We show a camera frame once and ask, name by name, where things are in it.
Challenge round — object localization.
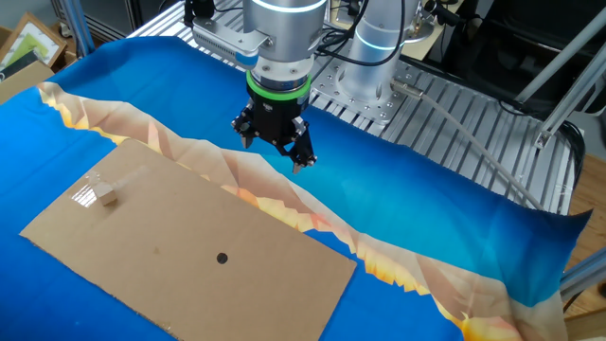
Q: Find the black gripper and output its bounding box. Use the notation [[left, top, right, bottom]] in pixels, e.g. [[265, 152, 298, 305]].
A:
[[230, 90, 319, 175]]

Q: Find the small wooden block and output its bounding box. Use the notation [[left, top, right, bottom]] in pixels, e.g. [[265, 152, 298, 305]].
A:
[[93, 181, 119, 207]]

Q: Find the brown cardboard sheet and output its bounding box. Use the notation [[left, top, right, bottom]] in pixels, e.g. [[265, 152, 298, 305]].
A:
[[19, 138, 358, 341]]

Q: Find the blue and orange printed cloth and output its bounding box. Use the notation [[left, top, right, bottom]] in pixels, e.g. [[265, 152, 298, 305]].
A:
[[0, 35, 594, 341]]

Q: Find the clear adhesive tape patch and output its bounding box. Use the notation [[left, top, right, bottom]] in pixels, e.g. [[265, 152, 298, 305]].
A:
[[70, 164, 153, 210]]

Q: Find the brown cardboard box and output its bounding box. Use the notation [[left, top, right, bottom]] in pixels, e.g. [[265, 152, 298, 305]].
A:
[[0, 60, 56, 106]]

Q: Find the green flange ring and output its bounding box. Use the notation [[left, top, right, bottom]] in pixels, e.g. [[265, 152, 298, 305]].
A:
[[244, 70, 313, 102]]

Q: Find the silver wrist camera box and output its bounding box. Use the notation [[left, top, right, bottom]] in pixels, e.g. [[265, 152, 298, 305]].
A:
[[190, 17, 275, 72]]

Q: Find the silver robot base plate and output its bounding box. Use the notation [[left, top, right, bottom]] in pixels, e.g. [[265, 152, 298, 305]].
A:
[[310, 57, 428, 126]]

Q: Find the black cable loop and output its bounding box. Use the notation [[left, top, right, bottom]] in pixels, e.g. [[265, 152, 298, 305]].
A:
[[315, 0, 407, 68]]

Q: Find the gray hose with metal connector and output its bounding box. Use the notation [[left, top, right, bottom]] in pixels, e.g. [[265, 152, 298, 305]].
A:
[[389, 78, 544, 211]]

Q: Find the aluminium frame strut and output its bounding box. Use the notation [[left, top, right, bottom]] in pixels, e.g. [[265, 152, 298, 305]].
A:
[[560, 259, 606, 303], [57, 0, 98, 59], [533, 46, 606, 150], [514, 7, 606, 104]]

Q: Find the wooden picture frame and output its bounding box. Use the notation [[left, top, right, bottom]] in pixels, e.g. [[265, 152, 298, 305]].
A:
[[0, 11, 68, 73]]

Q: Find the black cable bundle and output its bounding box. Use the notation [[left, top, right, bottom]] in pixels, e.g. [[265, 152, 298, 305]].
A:
[[561, 118, 587, 193]]

